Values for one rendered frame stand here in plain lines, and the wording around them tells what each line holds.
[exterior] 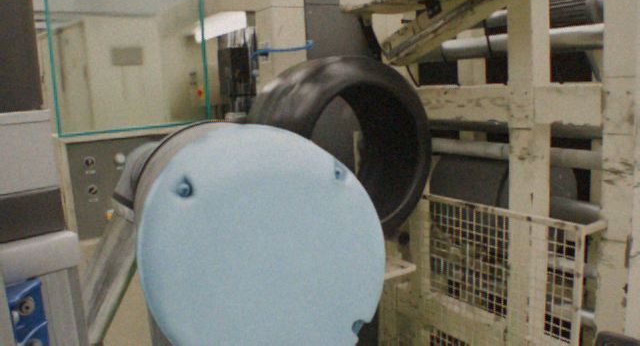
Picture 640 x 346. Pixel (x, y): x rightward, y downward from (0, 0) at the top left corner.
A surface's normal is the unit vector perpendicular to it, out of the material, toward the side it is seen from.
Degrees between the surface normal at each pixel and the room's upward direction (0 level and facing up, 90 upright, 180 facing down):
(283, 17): 90
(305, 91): 57
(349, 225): 83
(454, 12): 90
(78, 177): 90
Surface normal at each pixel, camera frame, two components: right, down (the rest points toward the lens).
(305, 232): 0.34, 0.00
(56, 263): 0.72, 0.07
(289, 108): -0.20, -0.25
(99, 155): 0.52, 0.11
